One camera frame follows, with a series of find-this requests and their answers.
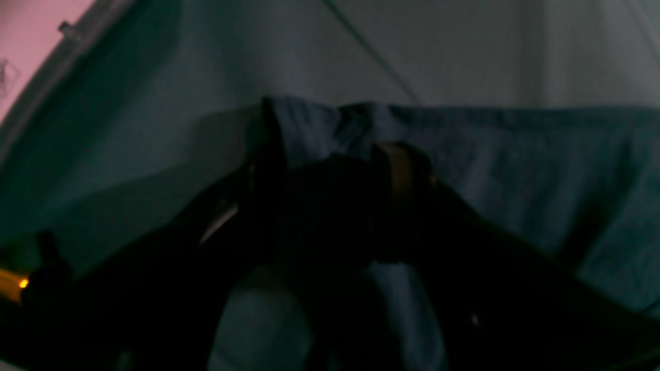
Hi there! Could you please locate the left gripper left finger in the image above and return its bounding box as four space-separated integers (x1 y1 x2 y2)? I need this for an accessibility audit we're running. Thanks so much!
2 149 287 370

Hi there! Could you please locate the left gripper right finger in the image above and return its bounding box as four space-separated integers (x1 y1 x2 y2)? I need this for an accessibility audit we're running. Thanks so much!
371 143 658 370

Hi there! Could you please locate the dark blue T-shirt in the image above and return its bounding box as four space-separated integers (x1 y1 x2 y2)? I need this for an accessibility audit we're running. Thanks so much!
262 97 658 370

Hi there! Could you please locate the teal table cloth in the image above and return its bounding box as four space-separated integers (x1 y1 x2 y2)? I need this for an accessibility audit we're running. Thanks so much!
2 1 658 370

